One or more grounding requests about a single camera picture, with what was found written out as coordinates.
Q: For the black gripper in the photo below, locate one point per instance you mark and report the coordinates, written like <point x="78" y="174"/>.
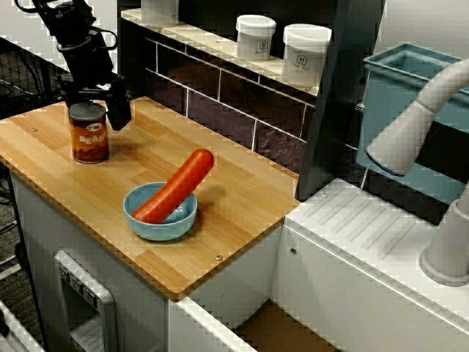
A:
<point x="91" y="66"/>

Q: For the brown beans can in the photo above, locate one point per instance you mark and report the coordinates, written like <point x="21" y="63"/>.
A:
<point x="89" y="143"/>

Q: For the orange toy sausage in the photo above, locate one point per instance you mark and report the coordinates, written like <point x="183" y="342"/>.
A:
<point x="176" y="183"/>

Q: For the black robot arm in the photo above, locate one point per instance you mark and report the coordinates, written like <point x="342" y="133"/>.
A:
<point x="62" y="22"/>

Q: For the plain white container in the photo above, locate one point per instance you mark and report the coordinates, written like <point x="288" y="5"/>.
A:
<point x="159" y="12"/>

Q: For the cream shelf ledge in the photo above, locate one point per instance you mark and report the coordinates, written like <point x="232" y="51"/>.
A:
<point x="205" y="38"/>

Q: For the dark tiled backsplash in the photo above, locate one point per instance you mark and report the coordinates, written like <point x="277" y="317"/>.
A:
<point x="234" y="117"/>

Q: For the light blue bowl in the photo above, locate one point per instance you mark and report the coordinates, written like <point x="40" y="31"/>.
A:
<point x="161" y="232"/>

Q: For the small white lidded jar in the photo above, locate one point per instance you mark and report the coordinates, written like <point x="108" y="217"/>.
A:
<point x="255" y="36"/>

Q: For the large white lidded jar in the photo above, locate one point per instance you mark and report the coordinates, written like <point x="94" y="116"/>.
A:
<point x="306" y="55"/>

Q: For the dark grey upright panel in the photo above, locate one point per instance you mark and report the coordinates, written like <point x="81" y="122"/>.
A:
<point x="337" y="110"/>

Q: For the teal plastic bin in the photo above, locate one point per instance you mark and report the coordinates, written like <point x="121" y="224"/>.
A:
<point x="388" y="91"/>

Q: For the white toy kitchen cabinet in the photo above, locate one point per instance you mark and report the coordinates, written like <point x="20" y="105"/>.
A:
<point x="366" y="234"/>

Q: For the grey toy faucet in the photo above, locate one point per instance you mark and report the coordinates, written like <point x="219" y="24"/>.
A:
<point x="399" y="143"/>

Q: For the white metal frame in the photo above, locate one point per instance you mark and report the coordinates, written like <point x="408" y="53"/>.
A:
<point x="14" y="333"/>

